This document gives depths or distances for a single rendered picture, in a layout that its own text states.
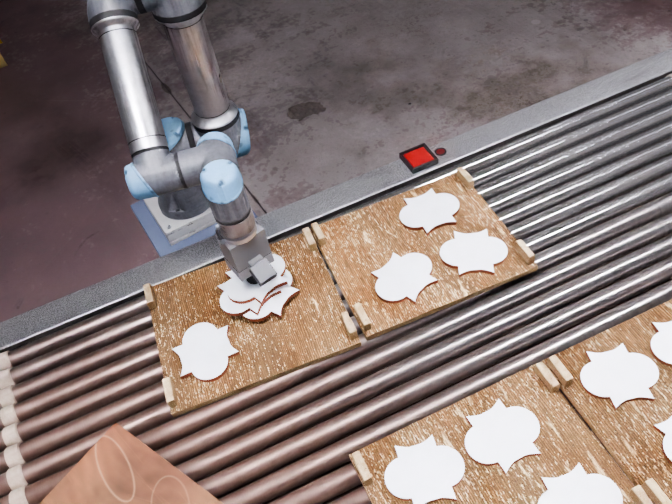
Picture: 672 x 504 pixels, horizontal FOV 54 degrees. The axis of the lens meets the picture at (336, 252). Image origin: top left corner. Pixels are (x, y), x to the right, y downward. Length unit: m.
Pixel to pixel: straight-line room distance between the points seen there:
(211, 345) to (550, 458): 0.71
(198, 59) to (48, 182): 2.21
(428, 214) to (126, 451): 0.84
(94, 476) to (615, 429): 0.92
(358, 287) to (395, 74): 2.33
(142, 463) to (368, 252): 0.67
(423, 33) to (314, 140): 1.04
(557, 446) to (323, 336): 0.50
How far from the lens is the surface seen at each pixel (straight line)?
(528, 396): 1.33
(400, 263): 1.50
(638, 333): 1.45
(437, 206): 1.61
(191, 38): 1.52
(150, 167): 1.35
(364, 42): 3.98
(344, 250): 1.55
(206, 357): 1.44
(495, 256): 1.51
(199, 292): 1.56
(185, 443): 1.39
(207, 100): 1.60
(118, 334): 1.60
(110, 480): 1.27
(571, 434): 1.31
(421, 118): 3.38
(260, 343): 1.43
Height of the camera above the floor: 2.10
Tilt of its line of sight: 49 degrees down
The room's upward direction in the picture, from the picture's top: 11 degrees counter-clockwise
